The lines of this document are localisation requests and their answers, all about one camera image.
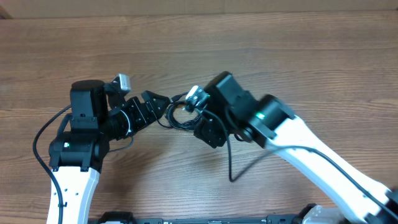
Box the black cable bundle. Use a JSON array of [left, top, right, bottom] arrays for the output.
[[155, 91, 206, 132]]

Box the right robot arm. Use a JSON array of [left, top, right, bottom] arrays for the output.
[[185, 72, 397, 223]]

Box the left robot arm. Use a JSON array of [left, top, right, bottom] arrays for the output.
[[47, 77, 170, 223]]

